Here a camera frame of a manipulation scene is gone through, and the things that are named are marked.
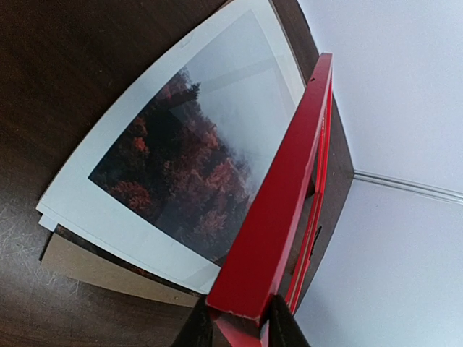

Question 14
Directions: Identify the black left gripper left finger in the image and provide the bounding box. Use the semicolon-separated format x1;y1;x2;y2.
175;296;213;347

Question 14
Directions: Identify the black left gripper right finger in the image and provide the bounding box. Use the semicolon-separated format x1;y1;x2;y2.
269;294;310;347

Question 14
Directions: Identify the red picture frame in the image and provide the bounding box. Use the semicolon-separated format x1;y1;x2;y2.
206;53;333;346

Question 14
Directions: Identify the photo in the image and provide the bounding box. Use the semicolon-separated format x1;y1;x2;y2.
89;11;296;265

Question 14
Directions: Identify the white mat board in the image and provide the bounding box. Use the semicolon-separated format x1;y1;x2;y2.
37;1;305;294

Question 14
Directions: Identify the brown frame backing board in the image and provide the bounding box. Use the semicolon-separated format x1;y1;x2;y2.
41;234;198;307

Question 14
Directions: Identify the right aluminium corner post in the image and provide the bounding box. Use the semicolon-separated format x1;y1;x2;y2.
353;170;462;205

